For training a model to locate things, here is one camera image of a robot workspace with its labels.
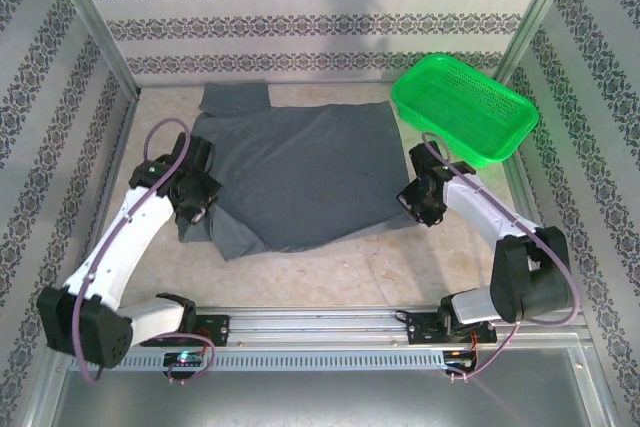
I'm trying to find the grey t-shirt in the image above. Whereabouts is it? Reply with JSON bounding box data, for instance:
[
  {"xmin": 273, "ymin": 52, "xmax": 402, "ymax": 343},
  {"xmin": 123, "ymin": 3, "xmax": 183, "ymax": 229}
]
[{"xmin": 177, "ymin": 81, "xmax": 416, "ymax": 262}]

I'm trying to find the green plastic basket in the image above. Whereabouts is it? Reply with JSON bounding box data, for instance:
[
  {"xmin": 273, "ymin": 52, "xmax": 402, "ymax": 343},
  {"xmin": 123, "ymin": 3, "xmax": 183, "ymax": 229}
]
[{"xmin": 390, "ymin": 52, "xmax": 540, "ymax": 170}]

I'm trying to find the left controller board green light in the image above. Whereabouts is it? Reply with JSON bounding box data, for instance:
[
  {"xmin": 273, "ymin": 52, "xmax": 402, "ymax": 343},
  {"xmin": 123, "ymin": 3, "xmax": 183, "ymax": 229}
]
[{"xmin": 163, "ymin": 350, "xmax": 206, "ymax": 368}]

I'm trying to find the right controller board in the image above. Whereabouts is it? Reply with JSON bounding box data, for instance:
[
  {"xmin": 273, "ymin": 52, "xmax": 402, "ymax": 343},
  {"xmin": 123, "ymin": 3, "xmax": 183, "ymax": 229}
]
[{"xmin": 444, "ymin": 349, "xmax": 479, "ymax": 373}]

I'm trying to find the grey metal sheet panel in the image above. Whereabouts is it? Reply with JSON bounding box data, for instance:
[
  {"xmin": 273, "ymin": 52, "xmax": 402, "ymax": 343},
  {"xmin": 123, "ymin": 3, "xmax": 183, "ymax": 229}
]
[{"xmin": 29, "ymin": 346, "xmax": 619, "ymax": 427}]

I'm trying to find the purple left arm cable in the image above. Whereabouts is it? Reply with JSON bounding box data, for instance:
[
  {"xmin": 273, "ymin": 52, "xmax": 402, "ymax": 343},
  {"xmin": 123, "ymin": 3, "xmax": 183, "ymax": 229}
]
[{"xmin": 71, "ymin": 116, "xmax": 217, "ymax": 387}]

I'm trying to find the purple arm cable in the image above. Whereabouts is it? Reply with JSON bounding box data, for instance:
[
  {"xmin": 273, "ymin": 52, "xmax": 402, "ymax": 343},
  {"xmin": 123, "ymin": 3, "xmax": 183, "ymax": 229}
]
[
  {"xmin": 71, "ymin": 116, "xmax": 217, "ymax": 387},
  {"xmin": 421, "ymin": 131, "xmax": 581, "ymax": 382}
]

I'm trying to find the aluminium side frame rail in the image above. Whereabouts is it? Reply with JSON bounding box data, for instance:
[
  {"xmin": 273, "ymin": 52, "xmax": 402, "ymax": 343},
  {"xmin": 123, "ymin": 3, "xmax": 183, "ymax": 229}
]
[
  {"xmin": 67, "ymin": 94, "xmax": 141, "ymax": 311},
  {"xmin": 489, "ymin": 91, "xmax": 574, "ymax": 307}
]

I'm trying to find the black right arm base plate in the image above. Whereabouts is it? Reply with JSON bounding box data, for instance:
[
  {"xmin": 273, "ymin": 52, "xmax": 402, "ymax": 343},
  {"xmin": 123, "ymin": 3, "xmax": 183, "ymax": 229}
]
[{"xmin": 407, "ymin": 310, "xmax": 499, "ymax": 347}]

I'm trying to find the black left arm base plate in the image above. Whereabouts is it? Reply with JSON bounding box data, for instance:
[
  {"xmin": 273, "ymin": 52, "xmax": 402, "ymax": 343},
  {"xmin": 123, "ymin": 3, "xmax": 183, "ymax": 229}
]
[{"xmin": 139, "ymin": 314, "xmax": 232, "ymax": 348}]

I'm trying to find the aluminium back frame rail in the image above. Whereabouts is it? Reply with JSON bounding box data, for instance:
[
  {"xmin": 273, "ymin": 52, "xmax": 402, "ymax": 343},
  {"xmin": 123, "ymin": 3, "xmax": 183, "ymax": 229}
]
[{"xmin": 135, "ymin": 79, "xmax": 401, "ymax": 90}]

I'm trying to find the aluminium mounting rail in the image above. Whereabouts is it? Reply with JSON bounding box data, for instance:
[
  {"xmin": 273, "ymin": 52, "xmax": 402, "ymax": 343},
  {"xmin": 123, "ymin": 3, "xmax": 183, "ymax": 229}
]
[{"xmin": 47, "ymin": 305, "xmax": 586, "ymax": 348}]

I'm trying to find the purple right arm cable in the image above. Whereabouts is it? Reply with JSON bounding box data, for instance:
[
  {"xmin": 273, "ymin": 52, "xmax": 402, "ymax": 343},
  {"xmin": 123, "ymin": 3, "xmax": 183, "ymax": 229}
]
[{"xmin": 421, "ymin": 131, "xmax": 581, "ymax": 382}]

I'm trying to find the grey slotted cable duct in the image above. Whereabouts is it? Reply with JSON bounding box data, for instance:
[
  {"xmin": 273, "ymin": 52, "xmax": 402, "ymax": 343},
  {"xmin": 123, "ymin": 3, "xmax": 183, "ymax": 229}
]
[{"xmin": 67, "ymin": 350, "xmax": 446, "ymax": 371}]

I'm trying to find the aluminium corner post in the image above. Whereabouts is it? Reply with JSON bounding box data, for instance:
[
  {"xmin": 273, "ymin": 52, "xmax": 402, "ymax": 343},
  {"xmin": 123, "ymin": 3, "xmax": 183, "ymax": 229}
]
[
  {"xmin": 489, "ymin": 0, "xmax": 586, "ymax": 98},
  {"xmin": 42, "ymin": 0, "xmax": 142, "ymax": 98}
]

